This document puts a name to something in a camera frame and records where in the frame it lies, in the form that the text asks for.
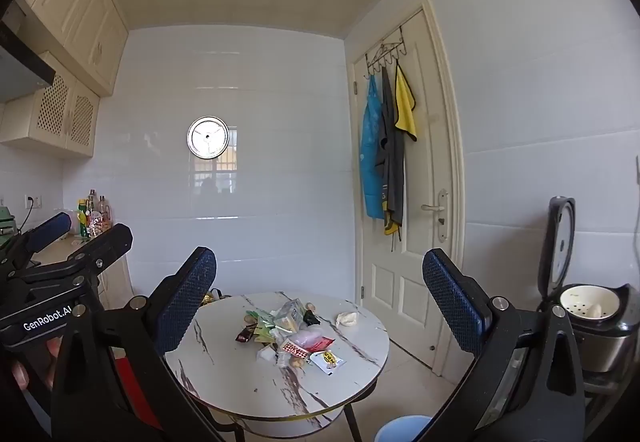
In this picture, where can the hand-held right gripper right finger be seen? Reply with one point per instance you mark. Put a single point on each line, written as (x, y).
(450, 302)

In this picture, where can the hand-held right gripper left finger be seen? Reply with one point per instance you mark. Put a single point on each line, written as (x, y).
(185, 302)

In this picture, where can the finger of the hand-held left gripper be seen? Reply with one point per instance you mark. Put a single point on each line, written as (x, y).
(50, 227)
(112, 242)

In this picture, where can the blue white milk carton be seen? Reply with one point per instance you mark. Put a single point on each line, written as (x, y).
(289, 313)

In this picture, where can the blue plastic bucket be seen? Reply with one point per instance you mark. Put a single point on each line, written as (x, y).
(400, 429)

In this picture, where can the person's left hand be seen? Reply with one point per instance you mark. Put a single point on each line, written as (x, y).
(20, 374)

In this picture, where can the gold foil bottles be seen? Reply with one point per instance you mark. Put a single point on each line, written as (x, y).
(215, 295)

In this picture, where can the cluster of condiment bottles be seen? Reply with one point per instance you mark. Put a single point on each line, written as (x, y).
(92, 217)

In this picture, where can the cream base cabinet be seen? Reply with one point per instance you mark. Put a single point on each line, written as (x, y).
(116, 282)

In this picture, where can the green countertop appliance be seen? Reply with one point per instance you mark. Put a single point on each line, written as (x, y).
(7, 219)

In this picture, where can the brown snack wrapper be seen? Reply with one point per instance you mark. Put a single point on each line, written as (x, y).
(245, 334)

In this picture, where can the green checked packet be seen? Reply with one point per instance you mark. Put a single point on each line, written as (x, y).
(265, 322)

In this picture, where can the round marble table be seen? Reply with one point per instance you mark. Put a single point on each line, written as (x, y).
(240, 372)

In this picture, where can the clear plastic wrapper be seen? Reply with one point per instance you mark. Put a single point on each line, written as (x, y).
(267, 353)

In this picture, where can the red object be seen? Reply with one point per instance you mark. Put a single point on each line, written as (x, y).
(127, 382)

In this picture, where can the white crumpled tissue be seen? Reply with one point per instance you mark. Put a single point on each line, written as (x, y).
(347, 319)

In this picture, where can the cream lattice door cabinet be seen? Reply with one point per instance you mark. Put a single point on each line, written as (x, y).
(60, 117)

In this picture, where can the red white dotted packet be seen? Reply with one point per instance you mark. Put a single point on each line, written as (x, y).
(295, 350)

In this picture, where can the black plastic bag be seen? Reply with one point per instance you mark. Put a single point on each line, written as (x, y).
(310, 318)

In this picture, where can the cream panel door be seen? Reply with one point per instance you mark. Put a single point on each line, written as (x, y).
(430, 172)

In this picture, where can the red wrapper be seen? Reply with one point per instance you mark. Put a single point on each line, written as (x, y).
(322, 345)

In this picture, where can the white yellow sachet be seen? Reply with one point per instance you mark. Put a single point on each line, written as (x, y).
(327, 362)

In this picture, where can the grey apron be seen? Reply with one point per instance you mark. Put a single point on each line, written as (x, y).
(395, 172)

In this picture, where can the black rice cooker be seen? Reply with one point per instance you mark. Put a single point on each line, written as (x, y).
(600, 347)

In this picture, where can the blue apron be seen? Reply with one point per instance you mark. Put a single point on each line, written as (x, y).
(372, 162)

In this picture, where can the black range hood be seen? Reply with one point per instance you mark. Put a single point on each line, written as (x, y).
(20, 67)

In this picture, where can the yellow cloth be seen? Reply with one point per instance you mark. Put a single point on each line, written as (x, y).
(404, 107)

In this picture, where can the black over-door hook rack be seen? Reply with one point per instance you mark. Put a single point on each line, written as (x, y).
(382, 52)

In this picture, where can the white wall socket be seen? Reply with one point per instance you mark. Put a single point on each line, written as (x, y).
(33, 201)

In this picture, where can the round silver wall clock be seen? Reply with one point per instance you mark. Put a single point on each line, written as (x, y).
(207, 137)

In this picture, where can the cream upper wall cabinets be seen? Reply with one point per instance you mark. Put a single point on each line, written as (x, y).
(85, 22)

